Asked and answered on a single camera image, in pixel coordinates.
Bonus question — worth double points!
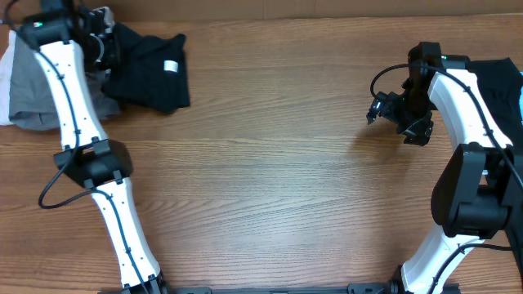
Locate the folded grey trousers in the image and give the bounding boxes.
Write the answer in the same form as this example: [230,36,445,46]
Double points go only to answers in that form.
[8,32,120,131]

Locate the folded black garment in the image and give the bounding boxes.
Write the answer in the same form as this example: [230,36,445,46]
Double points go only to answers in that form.
[467,58,522,174]

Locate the black t-shirt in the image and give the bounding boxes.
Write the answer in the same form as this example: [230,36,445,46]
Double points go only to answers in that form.
[102,23,190,114]

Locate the white folded garment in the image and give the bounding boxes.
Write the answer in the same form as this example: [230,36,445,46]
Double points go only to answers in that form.
[1,30,16,126]

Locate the light blue folded garment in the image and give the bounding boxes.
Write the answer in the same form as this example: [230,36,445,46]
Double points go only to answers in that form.
[519,87,523,124]

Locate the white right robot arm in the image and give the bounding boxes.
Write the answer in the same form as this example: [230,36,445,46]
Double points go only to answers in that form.
[348,42,522,293]

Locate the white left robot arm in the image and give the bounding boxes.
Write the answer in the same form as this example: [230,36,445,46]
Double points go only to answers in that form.
[16,0,169,294]

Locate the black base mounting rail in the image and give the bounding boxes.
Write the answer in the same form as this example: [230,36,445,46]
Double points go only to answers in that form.
[97,282,461,294]

